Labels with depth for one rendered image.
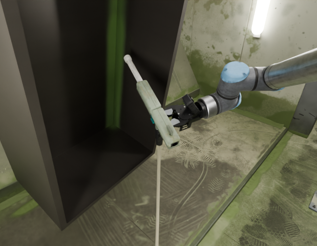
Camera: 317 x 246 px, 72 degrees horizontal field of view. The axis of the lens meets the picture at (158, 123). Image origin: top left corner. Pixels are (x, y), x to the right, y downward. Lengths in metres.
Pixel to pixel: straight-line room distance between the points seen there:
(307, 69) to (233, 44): 1.93
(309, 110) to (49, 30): 2.23
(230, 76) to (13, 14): 0.64
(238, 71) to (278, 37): 1.59
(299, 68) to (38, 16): 0.83
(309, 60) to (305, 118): 1.88
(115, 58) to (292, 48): 1.68
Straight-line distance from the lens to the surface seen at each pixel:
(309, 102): 2.48
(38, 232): 1.62
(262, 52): 2.48
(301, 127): 2.59
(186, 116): 0.85
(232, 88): 0.86
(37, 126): 0.61
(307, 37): 2.36
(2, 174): 1.81
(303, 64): 0.71
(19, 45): 0.51
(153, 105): 0.81
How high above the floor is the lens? 1.29
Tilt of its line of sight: 32 degrees down
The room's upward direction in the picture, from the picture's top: straight up
